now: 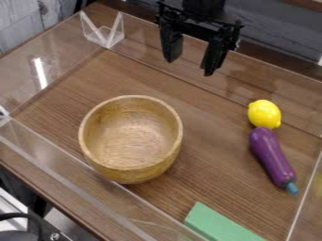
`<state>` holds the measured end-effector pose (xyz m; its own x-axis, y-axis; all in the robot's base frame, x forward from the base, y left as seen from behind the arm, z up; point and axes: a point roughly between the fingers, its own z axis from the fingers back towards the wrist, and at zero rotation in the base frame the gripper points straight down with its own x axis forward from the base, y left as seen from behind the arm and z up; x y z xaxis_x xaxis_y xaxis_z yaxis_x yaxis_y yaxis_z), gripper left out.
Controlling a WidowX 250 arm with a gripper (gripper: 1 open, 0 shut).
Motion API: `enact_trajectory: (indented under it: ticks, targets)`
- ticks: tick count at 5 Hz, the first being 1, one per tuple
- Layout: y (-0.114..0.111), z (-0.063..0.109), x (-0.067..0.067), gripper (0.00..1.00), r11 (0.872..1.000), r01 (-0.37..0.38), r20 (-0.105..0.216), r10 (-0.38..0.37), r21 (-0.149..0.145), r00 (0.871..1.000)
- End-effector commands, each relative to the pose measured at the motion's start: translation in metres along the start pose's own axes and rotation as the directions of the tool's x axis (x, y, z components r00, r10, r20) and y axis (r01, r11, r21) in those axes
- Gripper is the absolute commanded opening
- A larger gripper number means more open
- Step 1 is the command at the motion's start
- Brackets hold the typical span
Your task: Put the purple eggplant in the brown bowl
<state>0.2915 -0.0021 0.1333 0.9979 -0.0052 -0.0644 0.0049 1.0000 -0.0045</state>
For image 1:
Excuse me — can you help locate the green block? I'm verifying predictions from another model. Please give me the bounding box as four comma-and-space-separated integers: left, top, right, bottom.
183, 201, 266, 241

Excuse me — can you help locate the clear acrylic front wall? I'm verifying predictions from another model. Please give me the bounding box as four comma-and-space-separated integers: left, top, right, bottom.
0, 117, 204, 241

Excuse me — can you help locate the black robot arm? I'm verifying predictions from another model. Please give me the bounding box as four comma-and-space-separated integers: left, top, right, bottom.
158, 0, 244, 76

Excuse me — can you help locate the purple toy eggplant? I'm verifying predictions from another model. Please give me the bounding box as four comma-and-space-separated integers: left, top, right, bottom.
248, 127, 299, 195

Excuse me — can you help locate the brown wooden bowl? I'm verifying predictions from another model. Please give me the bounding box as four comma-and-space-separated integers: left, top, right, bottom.
77, 95, 183, 184

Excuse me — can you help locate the black cable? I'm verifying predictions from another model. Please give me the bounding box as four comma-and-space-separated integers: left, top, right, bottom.
0, 212, 45, 241

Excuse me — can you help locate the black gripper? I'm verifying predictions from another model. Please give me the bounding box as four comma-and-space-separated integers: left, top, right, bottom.
158, 1, 244, 76

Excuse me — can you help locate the yellow toy lemon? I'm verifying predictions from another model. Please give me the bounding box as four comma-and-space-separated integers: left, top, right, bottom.
247, 100, 282, 129

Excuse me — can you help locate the clear acrylic corner bracket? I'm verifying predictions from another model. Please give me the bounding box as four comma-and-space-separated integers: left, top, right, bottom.
79, 11, 124, 49

